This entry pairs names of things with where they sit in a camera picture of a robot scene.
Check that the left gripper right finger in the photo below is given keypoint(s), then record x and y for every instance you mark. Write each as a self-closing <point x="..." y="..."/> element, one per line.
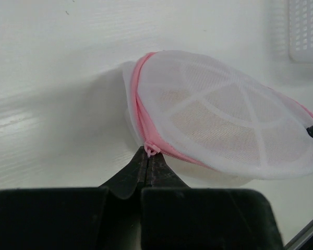
<point x="175" y="216"/>

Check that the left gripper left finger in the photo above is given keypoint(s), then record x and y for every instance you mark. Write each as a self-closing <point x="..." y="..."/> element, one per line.
<point x="71" y="218"/>

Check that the beige bra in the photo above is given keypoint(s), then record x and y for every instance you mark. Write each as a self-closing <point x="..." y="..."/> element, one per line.
<point x="259" y="129"/>

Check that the white mesh laundry bag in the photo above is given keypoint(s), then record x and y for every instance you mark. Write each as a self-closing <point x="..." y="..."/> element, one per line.
<point x="154" y="81"/>

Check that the white plastic basket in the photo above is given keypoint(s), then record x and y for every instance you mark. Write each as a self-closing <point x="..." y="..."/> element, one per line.
<point x="291" y="30"/>

